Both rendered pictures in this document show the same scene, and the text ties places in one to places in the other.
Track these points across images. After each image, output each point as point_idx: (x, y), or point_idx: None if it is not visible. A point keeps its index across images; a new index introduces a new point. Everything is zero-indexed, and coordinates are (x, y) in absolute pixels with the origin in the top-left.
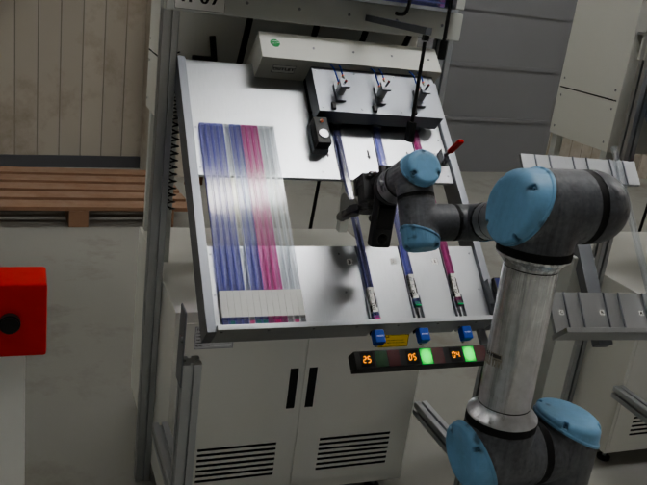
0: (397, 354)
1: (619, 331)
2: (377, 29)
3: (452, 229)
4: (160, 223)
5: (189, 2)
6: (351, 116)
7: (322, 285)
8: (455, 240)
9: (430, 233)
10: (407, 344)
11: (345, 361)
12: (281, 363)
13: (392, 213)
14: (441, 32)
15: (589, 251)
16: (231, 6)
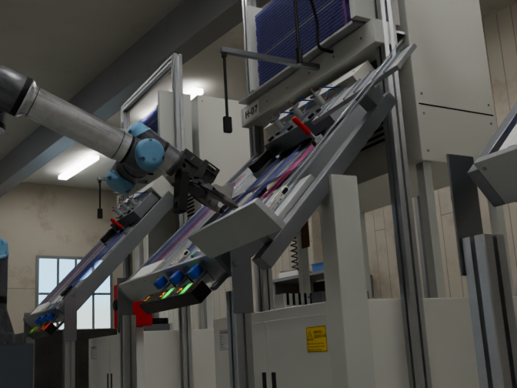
0: (159, 293)
1: (211, 224)
2: (325, 71)
3: (120, 165)
4: (260, 271)
5: (248, 117)
6: (281, 142)
7: (176, 256)
8: (129, 173)
9: (109, 171)
10: (327, 348)
11: (289, 367)
12: (257, 366)
13: (179, 182)
14: (361, 43)
15: (327, 168)
16: (261, 108)
